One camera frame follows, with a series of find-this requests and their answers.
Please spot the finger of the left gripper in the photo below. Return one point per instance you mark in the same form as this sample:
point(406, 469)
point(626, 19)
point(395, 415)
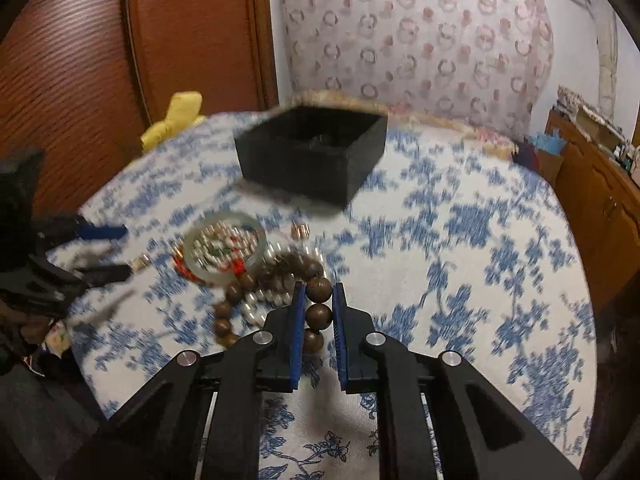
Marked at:
point(86, 230)
point(100, 276)

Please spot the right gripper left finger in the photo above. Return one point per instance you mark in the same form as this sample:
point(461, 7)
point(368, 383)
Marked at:
point(199, 416)

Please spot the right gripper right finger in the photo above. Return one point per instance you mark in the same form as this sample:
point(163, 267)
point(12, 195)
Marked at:
point(438, 417)

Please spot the black jewelry box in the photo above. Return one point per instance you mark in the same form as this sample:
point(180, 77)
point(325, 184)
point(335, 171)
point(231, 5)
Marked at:
point(319, 152)

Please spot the green jade bangle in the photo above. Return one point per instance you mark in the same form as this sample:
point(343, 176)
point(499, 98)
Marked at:
point(221, 246)

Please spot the yellow pikachu plush toy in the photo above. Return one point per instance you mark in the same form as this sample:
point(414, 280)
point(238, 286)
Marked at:
point(184, 111)

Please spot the wooden louvered wardrobe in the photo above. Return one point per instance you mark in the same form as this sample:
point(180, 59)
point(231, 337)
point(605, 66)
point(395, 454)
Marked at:
point(83, 79)

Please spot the blue floral white cloth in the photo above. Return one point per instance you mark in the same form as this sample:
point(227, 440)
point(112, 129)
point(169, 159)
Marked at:
point(445, 247)

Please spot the wooden sideboard cabinet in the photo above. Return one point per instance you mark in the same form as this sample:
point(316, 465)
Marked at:
point(601, 205)

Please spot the pink circle patterned curtain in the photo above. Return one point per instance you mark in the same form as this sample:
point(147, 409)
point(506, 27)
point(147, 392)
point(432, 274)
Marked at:
point(483, 62)

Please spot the cream side curtain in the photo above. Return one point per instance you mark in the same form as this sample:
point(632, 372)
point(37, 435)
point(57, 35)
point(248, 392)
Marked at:
point(606, 28)

